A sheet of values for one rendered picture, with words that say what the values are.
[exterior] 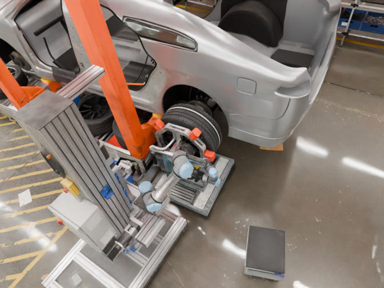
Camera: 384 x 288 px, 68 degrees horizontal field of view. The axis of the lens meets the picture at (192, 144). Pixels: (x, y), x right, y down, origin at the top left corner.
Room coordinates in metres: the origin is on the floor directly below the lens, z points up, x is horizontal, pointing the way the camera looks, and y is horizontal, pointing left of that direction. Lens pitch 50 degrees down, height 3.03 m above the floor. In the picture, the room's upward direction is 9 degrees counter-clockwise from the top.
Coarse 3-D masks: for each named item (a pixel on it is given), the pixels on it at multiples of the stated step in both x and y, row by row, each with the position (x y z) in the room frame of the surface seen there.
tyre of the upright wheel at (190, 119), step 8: (176, 104) 2.15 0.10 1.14; (184, 104) 2.09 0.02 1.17; (168, 112) 2.07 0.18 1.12; (176, 112) 2.00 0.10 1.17; (184, 112) 1.97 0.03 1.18; (192, 112) 1.96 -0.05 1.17; (200, 112) 1.96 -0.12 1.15; (168, 120) 1.95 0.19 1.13; (176, 120) 1.90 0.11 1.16; (184, 120) 1.87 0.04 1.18; (192, 120) 1.87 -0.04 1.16; (200, 120) 1.87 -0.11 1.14; (208, 120) 1.90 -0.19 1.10; (192, 128) 1.81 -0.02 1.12; (200, 128) 1.79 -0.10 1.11; (208, 128) 1.82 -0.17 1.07; (216, 128) 1.87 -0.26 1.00; (200, 136) 1.76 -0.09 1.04; (208, 136) 1.75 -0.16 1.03; (216, 136) 1.81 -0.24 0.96; (208, 144) 1.72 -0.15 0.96; (216, 144) 1.77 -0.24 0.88
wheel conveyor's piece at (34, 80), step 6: (24, 72) 4.51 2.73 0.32; (30, 72) 4.44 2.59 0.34; (30, 78) 4.37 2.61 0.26; (36, 78) 4.36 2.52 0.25; (30, 84) 4.18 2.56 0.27; (36, 84) 4.16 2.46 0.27; (0, 102) 3.83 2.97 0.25; (6, 102) 3.82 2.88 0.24; (0, 108) 3.64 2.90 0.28; (6, 108) 3.52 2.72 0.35; (6, 114) 3.63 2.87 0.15; (12, 120) 3.64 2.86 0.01
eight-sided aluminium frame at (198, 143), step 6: (168, 126) 1.87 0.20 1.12; (174, 126) 1.86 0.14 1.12; (180, 126) 1.85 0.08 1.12; (156, 132) 1.95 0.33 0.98; (162, 132) 1.90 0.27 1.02; (174, 132) 1.82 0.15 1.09; (180, 132) 1.78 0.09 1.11; (186, 132) 1.77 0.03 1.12; (162, 138) 1.98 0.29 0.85; (198, 138) 1.74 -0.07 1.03; (162, 144) 1.97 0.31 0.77; (198, 144) 1.69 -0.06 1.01; (204, 144) 1.71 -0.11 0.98; (168, 150) 1.95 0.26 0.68; (204, 150) 1.70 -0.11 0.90
